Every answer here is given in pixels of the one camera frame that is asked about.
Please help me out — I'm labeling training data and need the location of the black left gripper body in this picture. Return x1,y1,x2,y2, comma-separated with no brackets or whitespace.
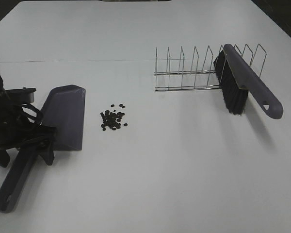
0,103,57,150

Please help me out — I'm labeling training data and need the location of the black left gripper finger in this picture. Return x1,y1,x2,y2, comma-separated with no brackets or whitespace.
0,150,10,167
36,139,54,166

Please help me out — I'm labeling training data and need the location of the purple plastic dustpan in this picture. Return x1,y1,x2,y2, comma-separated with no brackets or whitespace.
0,85,86,213

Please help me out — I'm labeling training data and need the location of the pile of coffee beans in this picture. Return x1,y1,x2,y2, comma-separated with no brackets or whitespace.
100,103,128,131

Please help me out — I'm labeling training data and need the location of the purple hand brush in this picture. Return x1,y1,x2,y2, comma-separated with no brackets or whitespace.
213,44,284,119

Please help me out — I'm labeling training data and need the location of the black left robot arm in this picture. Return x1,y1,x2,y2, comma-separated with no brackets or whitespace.
0,75,56,167

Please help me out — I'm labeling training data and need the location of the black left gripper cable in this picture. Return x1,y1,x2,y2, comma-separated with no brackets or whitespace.
20,103,44,126

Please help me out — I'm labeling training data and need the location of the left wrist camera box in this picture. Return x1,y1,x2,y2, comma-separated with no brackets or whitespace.
5,87,36,104

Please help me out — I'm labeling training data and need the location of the chrome wire rack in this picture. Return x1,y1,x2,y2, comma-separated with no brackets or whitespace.
154,43,268,92

